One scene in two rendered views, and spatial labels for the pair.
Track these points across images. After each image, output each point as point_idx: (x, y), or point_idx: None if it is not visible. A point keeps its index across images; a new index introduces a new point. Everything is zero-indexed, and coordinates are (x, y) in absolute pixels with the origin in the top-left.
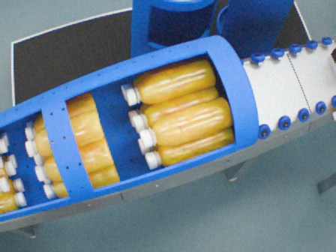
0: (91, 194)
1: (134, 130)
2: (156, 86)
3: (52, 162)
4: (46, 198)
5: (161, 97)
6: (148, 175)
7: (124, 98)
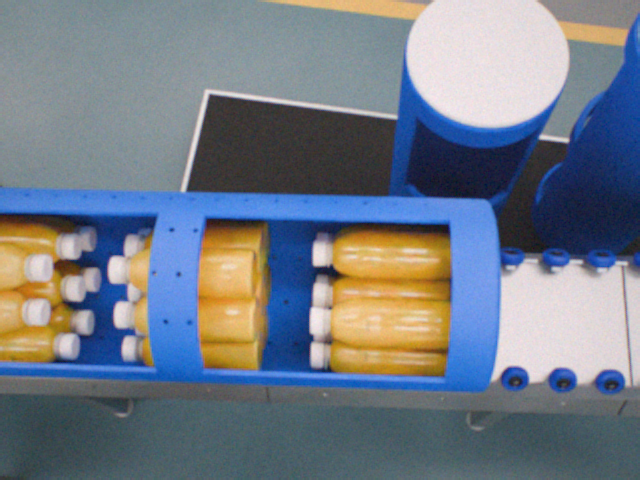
0: (195, 375)
1: None
2: (358, 251)
3: None
4: None
5: (361, 270)
6: (296, 375)
7: None
